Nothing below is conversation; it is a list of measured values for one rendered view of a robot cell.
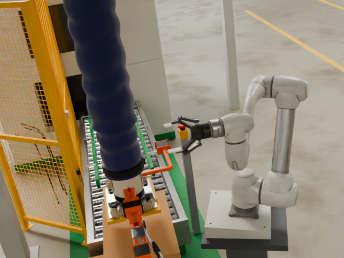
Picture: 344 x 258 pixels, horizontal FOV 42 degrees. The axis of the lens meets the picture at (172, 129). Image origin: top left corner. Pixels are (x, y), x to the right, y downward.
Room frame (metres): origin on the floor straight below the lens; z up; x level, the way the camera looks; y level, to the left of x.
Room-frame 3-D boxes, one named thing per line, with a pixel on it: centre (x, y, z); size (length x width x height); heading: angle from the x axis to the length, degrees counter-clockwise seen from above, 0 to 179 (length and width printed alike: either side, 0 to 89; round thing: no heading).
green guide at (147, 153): (4.02, 0.29, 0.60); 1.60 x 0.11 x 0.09; 8
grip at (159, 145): (2.44, 0.07, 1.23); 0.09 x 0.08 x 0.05; 98
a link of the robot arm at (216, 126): (1.90, -0.20, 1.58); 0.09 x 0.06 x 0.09; 8
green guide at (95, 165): (3.94, 0.82, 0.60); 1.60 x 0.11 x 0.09; 8
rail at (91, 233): (3.58, 0.82, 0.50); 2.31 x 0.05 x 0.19; 8
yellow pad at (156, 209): (2.12, 0.19, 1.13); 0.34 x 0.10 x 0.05; 8
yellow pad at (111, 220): (2.09, 0.38, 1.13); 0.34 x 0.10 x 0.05; 8
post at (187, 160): (3.12, -0.08, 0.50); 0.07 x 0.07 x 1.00; 8
